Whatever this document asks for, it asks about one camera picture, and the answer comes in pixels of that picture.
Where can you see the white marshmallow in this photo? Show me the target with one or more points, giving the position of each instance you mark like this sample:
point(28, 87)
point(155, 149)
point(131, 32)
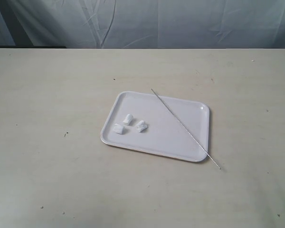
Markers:
point(118, 129)
point(141, 126)
point(128, 119)

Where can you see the thin metal skewer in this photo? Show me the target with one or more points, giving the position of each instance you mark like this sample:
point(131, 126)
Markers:
point(185, 128)

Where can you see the white rectangular plastic tray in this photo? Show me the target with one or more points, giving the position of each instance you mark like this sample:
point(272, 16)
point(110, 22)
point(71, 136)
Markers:
point(164, 135)

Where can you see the white wrinkled backdrop cloth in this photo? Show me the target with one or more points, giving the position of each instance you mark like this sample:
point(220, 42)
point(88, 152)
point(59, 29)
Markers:
point(142, 23)

